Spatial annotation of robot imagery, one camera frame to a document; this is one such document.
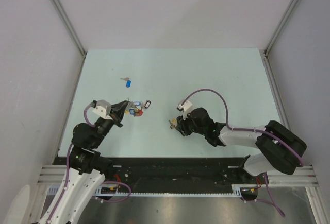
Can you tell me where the aluminium frame post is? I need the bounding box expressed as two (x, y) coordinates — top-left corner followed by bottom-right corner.
(50, 0), (87, 59)
(263, 0), (300, 57)

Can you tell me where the red handled keyring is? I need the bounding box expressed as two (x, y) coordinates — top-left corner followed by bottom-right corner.
(125, 98), (143, 117)

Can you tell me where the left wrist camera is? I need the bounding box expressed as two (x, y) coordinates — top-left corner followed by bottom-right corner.
(92, 99), (112, 119)

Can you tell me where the white cable duct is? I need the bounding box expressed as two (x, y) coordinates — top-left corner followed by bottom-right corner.
(46, 184), (258, 198)

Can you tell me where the left aluminium frame post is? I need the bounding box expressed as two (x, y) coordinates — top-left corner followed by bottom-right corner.
(50, 0), (87, 59)

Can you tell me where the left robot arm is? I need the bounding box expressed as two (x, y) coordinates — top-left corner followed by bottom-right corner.
(39, 100), (129, 223)

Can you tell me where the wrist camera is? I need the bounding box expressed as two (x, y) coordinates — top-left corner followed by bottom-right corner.
(92, 99), (112, 119)
(177, 100), (193, 120)

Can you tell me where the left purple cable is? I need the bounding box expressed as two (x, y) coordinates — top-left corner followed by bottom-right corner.
(45, 102), (132, 224)

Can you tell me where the solid blue tag key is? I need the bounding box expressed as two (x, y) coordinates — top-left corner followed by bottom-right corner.
(120, 77), (131, 88)

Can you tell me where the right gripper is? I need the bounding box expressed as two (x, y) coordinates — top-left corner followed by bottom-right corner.
(176, 109), (206, 136)

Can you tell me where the right aluminium frame post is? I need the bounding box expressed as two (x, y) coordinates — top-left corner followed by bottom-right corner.
(263, 0), (300, 57)

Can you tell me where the black frame key tag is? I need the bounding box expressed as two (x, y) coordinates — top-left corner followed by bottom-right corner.
(142, 100), (151, 109)

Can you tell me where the purple cable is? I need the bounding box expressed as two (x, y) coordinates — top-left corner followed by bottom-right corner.
(180, 89), (305, 217)
(45, 102), (132, 224)

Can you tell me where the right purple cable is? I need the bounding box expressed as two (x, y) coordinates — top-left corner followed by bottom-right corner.
(180, 89), (305, 217)

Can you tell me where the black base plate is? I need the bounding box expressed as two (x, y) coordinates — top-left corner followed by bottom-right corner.
(53, 156), (301, 194)

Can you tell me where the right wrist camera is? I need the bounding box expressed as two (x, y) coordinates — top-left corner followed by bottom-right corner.
(177, 100), (193, 120)

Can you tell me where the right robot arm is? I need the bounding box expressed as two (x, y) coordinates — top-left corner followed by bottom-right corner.
(170, 108), (307, 183)

